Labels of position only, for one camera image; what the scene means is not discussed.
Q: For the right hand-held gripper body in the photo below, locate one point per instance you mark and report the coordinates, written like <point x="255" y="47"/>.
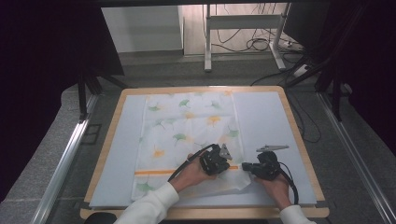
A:
<point x="267" y="165"/>

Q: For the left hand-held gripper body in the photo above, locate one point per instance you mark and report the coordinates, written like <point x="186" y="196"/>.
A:
<point x="213" y="161"/>

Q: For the white leaf print cloth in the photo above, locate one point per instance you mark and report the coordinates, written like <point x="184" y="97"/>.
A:
<point x="186" y="130"/>

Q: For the person's left hand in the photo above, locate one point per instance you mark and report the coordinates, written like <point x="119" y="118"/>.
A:
<point x="190" y="177"/>

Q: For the person's right hand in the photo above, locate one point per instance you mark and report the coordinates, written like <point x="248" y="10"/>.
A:
<point x="277" y="191"/>

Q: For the white table mat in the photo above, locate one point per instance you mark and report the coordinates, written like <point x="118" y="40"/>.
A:
<point x="267" y="118"/>

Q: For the wooden rimmed table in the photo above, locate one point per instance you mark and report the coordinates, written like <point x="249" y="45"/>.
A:
<point x="218" y="214"/>

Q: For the black table corner clamp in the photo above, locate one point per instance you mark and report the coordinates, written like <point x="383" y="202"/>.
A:
<point x="81" y="205"/>
<point x="322" y="204"/>

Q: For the white power strip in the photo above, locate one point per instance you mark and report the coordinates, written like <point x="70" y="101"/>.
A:
<point x="301" y="70"/>

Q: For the black metal stand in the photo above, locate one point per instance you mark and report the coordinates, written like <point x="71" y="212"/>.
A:
<point x="336" y="90"/>
<point x="82" y="99"/>

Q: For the black floor outlet plate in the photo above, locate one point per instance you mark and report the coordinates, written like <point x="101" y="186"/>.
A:
<point x="91" y="133"/>

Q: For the dark rounded object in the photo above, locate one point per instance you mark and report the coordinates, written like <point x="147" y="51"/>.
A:
<point x="99" y="218"/>

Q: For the dark curtain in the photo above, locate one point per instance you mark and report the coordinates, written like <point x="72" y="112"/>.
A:
<point x="37" y="77"/>
<point x="373" y="68"/>

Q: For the white cabinet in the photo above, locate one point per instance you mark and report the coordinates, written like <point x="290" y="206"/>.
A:
<point x="140" y="28"/>

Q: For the aluminium floor rail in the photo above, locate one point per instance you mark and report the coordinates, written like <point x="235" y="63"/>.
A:
<point x="355" y="155"/>
<point x="62" y="165"/>

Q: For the white metal desk frame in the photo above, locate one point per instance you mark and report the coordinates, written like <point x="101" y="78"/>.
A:
<point x="243" y="21"/>

